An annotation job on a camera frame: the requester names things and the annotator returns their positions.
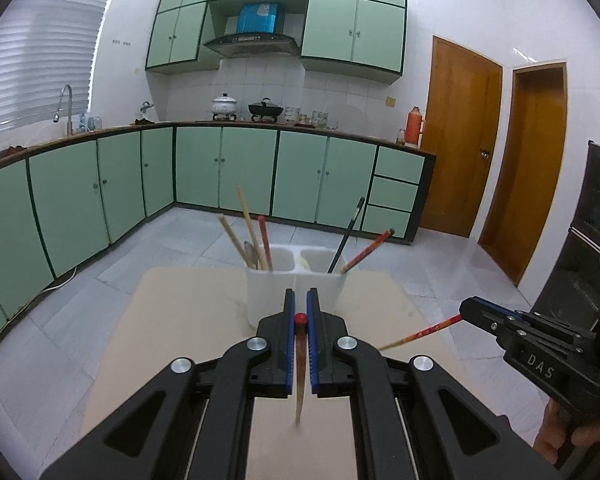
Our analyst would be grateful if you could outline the black range hood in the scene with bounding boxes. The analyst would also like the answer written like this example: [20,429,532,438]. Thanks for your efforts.
[204,32,300,58]

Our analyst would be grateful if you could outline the green lower kitchen cabinets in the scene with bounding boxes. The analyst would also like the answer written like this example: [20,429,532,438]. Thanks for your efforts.
[0,122,436,333]

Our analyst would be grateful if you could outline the wooden door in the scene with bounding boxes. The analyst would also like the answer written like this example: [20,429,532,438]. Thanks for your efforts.
[422,37,503,237]
[479,62,568,284]

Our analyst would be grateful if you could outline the green upper kitchen cabinets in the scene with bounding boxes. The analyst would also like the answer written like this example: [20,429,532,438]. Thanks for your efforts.
[145,0,407,84]

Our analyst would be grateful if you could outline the green kitchen cabinets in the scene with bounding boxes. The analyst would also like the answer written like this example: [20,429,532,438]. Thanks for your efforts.
[145,0,407,84]
[0,122,436,333]

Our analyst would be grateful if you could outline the chrome kitchen faucet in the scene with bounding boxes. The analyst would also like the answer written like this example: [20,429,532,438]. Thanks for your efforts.
[53,84,73,136]

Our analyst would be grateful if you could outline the patterned ceramic jar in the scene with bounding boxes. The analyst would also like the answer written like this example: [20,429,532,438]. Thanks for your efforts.
[311,110,328,129]

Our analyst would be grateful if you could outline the wooden door right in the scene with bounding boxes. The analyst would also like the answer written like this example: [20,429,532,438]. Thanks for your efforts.
[479,62,568,284]

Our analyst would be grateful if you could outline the white enamel pot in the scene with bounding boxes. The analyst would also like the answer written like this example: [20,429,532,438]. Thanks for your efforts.
[211,92,237,122]

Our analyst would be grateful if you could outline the white window blinds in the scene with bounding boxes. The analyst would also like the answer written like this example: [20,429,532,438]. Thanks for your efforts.
[0,0,109,132]

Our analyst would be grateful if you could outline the person's right hand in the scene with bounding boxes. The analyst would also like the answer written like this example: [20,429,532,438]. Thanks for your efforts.
[532,399,600,465]

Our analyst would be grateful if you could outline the black appliance on floor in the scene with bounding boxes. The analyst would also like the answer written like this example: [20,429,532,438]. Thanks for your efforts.
[531,142,600,330]

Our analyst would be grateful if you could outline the blue box on hood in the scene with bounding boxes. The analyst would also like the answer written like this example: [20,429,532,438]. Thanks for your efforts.
[236,2,285,34]

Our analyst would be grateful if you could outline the black wok with lid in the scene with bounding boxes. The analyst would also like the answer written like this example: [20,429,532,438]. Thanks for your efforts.
[248,98,284,124]

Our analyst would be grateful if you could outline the orange thermos flask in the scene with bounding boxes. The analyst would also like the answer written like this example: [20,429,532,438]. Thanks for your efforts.
[404,106,425,148]

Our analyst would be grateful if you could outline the small glass jar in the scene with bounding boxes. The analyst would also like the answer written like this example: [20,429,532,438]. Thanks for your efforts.
[396,129,406,145]

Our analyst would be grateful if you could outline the white plastic fork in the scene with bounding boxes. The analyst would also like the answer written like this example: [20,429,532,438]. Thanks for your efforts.
[298,256,311,271]

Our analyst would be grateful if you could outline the metal spoon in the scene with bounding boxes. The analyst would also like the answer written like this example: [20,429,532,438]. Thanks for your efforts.
[244,240,259,270]

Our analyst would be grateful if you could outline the white double utensil holder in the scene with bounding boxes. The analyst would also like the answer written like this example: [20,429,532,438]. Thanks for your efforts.
[246,244,347,328]

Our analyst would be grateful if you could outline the wooden door left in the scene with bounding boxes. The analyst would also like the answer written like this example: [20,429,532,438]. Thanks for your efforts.
[422,37,503,237]

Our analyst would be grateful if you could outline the black chopstick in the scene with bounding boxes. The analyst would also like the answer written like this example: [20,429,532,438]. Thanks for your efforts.
[327,196,365,274]

